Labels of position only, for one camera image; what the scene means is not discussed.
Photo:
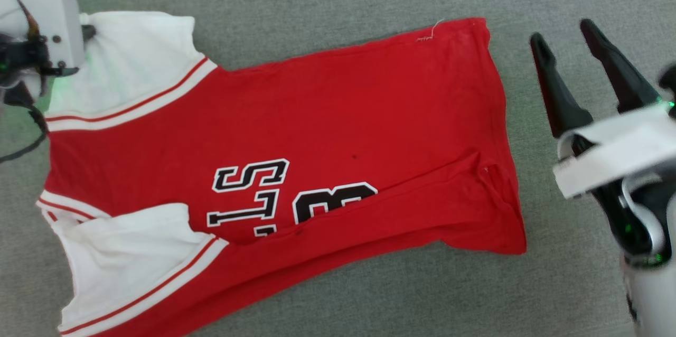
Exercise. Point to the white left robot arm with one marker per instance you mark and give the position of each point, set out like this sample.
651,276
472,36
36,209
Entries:
10,15

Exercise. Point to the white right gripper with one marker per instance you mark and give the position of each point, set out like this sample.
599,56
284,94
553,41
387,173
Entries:
618,152

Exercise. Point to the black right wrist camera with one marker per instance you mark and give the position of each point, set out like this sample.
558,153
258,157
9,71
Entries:
669,83

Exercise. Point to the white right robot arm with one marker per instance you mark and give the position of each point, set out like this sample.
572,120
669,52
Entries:
655,300

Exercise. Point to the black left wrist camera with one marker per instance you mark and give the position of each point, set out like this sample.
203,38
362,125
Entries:
21,54

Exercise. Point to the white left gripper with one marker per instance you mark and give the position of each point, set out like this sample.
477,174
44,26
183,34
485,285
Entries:
53,9

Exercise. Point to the red basketball jersey white sleeves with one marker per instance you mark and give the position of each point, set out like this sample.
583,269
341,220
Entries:
327,110

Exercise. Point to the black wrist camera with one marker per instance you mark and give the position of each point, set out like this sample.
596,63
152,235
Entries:
21,54
669,83

